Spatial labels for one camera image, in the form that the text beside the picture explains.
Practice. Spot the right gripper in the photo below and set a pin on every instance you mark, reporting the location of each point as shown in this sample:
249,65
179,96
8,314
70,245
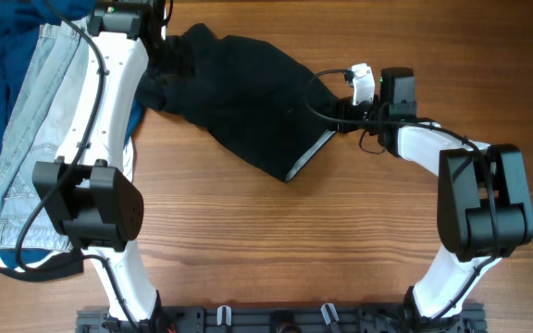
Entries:
343,112

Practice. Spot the black shorts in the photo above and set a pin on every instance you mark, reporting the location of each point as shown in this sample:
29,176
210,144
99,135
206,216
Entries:
255,100

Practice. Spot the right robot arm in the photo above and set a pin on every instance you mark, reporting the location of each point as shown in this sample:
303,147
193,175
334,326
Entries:
484,209

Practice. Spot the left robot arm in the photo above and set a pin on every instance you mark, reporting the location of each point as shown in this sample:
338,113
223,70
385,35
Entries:
84,191

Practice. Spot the light blue denim jeans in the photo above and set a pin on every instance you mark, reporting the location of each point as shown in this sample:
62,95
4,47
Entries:
39,123

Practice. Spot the black garment bottom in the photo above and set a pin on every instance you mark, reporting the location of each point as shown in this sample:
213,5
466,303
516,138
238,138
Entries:
47,265

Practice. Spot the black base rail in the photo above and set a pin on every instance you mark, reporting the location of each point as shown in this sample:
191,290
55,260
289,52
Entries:
373,317

